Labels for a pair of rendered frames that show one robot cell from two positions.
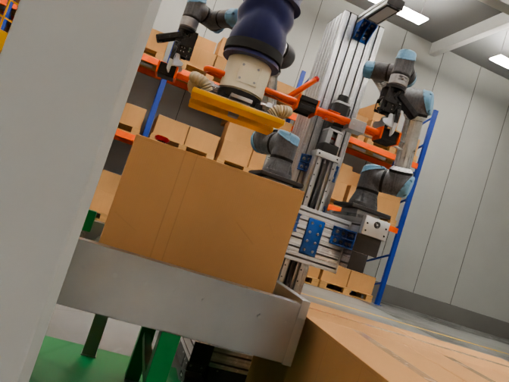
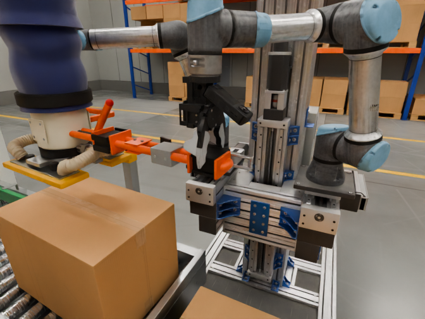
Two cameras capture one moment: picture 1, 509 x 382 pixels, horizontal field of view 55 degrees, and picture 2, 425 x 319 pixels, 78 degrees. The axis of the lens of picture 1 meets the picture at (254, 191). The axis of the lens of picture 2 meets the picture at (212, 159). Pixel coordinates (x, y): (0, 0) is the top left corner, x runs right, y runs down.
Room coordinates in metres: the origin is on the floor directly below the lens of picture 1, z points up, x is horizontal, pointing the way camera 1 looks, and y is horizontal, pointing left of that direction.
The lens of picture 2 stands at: (1.43, -0.82, 1.53)
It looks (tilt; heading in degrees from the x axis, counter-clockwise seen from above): 22 degrees down; 39
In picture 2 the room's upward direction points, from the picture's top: straight up
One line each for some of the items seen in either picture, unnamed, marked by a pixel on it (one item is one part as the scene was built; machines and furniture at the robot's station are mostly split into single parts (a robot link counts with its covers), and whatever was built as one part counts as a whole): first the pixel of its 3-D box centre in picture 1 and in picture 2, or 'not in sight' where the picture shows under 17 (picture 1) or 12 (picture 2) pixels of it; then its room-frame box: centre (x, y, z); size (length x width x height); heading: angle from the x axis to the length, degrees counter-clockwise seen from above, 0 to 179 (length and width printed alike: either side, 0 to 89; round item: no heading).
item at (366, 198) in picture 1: (364, 198); (326, 167); (2.51, -0.56, 1.09); 0.15 x 0.15 x 0.10
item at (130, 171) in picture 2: (124, 248); (136, 221); (2.25, 0.48, 0.50); 0.07 x 0.07 x 1.00; 13
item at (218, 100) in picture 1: (238, 104); (43, 165); (1.71, 0.15, 1.17); 0.34 x 0.10 x 0.05; 100
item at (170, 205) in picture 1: (200, 217); (93, 246); (1.82, 0.16, 0.75); 0.60 x 0.40 x 0.40; 100
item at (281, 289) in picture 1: (274, 287); (162, 309); (1.89, -0.19, 0.58); 0.70 x 0.03 x 0.06; 13
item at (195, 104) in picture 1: (232, 113); (91, 149); (1.90, 0.18, 1.17); 0.34 x 0.10 x 0.05; 100
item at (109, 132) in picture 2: (304, 106); (112, 140); (1.85, -0.08, 1.28); 0.10 x 0.08 x 0.06; 10
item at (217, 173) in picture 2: (386, 136); (209, 162); (1.90, -0.43, 1.28); 0.08 x 0.07 x 0.05; 100
